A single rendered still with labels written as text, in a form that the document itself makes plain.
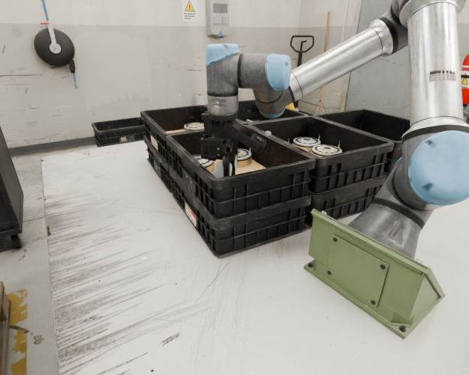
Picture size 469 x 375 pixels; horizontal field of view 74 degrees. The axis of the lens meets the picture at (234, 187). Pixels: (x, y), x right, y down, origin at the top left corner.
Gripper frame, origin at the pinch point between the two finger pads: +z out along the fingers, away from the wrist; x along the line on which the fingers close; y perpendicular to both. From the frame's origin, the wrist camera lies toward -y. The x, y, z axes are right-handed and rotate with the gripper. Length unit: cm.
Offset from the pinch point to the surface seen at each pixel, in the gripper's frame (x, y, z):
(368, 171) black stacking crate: -20.2, -37.5, 0.1
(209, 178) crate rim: 12.9, 1.7, -7.7
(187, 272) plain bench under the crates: 19.8, 6.1, 15.0
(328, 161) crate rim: -7.5, -24.9, -6.7
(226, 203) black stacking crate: 11.4, -1.8, -1.0
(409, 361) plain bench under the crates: 31, -41, 15
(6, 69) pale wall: -192, 290, -6
